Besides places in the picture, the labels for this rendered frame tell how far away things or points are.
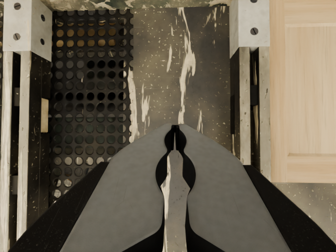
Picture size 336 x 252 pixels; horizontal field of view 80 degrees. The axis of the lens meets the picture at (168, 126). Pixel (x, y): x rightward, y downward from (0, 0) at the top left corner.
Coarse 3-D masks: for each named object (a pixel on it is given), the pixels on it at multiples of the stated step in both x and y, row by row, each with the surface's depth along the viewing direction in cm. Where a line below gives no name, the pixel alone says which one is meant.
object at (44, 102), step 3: (42, 99) 46; (45, 99) 48; (42, 102) 46; (45, 102) 48; (42, 105) 46; (45, 105) 48; (42, 108) 46; (45, 108) 48; (42, 111) 46; (45, 111) 48; (42, 114) 46; (45, 114) 48; (42, 117) 46; (45, 117) 48; (42, 120) 46; (45, 120) 48; (42, 123) 46; (45, 123) 48; (42, 126) 46; (45, 126) 48; (42, 129) 46; (45, 129) 48
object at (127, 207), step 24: (144, 144) 10; (168, 144) 11; (120, 168) 8; (144, 168) 8; (96, 192) 7; (120, 192) 7; (144, 192) 7; (96, 216) 6; (120, 216) 6; (144, 216) 6; (72, 240) 6; (96, 240) 6; (120, 240) 6; (144, 240) 6
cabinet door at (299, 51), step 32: (288, 0) 45; (320, 0) 45; (288, 32) 45; (320, 32) 45; (288, 64) 45; (320, 64) 45; (288, 96) 45; (320, 96) 44; (288, 128) 45; (320, 128) 44; (288, 160) 44; (320, 160) 44
